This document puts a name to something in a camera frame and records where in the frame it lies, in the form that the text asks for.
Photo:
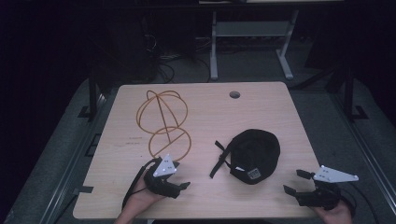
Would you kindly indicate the person's right hand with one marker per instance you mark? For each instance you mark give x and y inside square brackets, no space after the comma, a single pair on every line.
[334,216]

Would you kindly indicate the aluminium floor rail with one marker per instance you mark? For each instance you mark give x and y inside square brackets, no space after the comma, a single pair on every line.
[71,161]
[367,149]

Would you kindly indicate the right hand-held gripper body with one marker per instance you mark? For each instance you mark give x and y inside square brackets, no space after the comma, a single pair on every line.
[323,193]

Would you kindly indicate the person's left hand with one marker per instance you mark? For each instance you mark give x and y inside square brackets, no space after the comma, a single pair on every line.
[141,196]

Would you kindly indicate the grey metal desk frame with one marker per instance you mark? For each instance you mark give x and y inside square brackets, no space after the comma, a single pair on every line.
[249,29]

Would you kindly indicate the black cap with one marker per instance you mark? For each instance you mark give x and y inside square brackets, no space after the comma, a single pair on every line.
[253,155]

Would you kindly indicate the black metal stand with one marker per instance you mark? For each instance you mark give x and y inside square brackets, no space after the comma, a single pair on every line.
[350,93]
[93,93]

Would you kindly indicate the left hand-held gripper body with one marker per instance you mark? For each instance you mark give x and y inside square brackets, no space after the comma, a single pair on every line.
[162,183]

